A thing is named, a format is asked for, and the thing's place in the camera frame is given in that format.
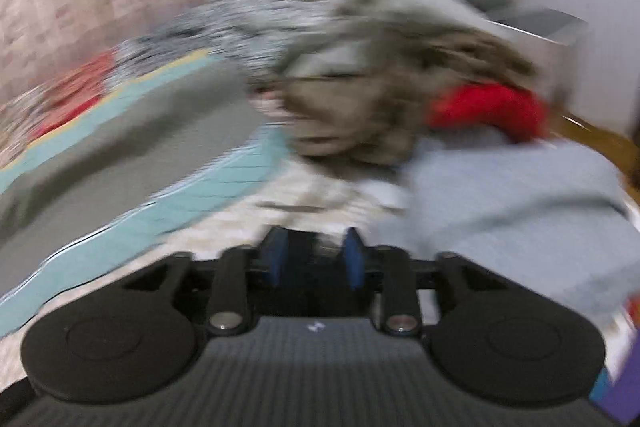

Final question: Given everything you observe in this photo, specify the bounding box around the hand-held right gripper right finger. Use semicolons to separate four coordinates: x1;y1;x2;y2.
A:
344;227;506;338

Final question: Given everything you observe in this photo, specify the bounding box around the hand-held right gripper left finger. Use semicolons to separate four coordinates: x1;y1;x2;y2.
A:
122;227;290;337

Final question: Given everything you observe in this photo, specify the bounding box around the light blue grey garment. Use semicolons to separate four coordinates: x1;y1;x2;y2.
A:
372;127;633;315

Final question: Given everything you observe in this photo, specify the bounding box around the striped teal grey cream blanket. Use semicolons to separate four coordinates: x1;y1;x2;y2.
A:
0;49;411;343

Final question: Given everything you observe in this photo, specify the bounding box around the olive grey garment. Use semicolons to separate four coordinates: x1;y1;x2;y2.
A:
280;0;538;168

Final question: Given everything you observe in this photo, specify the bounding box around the red garment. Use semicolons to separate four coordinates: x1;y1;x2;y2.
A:
427;84;548;142

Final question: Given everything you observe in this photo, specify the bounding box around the black white patterned cloth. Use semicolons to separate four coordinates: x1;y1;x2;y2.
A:
120;0;341;78

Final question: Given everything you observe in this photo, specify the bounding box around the red floral bed sheet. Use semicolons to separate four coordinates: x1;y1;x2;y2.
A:
0;47;121;168

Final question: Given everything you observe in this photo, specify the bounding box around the purple thing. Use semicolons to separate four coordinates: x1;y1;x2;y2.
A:
587;332;640;427

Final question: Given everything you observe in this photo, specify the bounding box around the grey box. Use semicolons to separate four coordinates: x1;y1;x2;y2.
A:
487;7;588;48

